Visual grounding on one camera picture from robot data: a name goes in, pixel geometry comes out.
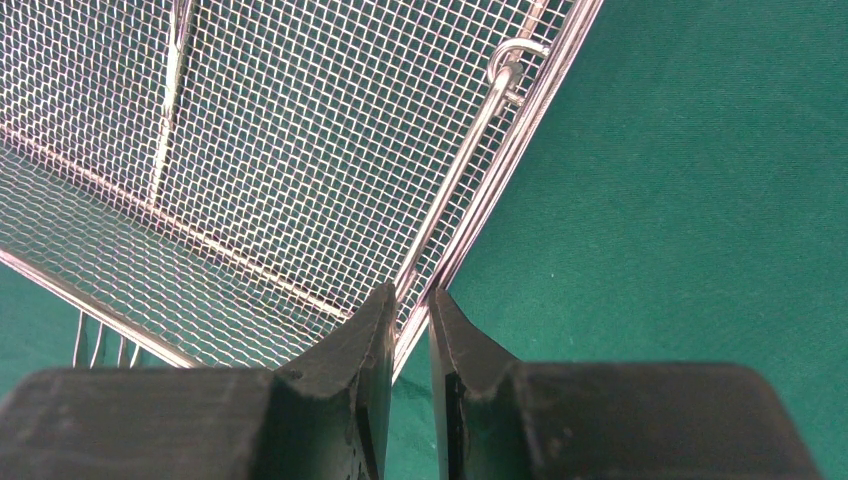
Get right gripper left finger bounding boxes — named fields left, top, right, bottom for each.
left=1, top=283, right=397, bottom=479

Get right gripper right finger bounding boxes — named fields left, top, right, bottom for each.
left=428, top=289, right=820, bottom=479

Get long steel forceps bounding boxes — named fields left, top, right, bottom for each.
left=72, top=311, right=107, bottom=369

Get metal mesh tray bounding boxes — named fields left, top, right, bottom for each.
left=1, top=1, right=601, bottom=371

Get steel spatula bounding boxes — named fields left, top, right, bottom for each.
left=117, top=336, right=143, bottom=368

